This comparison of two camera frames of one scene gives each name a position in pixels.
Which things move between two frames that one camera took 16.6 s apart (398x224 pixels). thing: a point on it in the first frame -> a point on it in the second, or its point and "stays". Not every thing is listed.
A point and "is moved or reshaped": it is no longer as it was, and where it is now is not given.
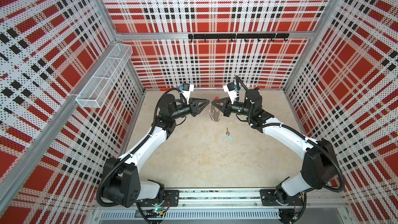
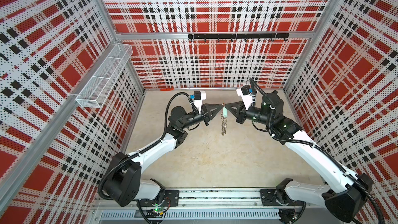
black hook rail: x=240 y=36 stays
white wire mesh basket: x=95 y=92 stays
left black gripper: x=194 y=106 -> x=207 y=114
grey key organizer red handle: x=214 y=112 is moved or reshaped
